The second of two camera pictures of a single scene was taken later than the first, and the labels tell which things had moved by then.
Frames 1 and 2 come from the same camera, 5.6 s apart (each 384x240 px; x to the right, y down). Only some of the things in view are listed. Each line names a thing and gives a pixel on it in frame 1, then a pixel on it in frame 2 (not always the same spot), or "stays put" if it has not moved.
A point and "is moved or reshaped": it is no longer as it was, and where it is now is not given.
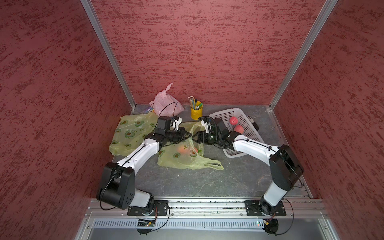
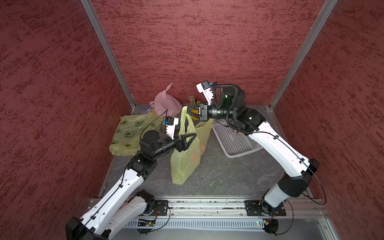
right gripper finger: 199,134 to 194,109
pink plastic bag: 165,105 stays put
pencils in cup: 195,104 stays put
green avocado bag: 184,153 is moved or reshaped
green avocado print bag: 131,130 stays put
